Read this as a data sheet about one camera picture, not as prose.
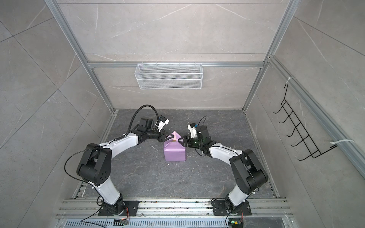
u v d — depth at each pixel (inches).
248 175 17.8
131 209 28.9
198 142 30.0
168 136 33.7
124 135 24.1
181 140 33.6
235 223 27.6
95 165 18.6
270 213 28.8
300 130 26.6
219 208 28.7
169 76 39.7
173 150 32.4
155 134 30.7
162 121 31.4
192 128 32.2
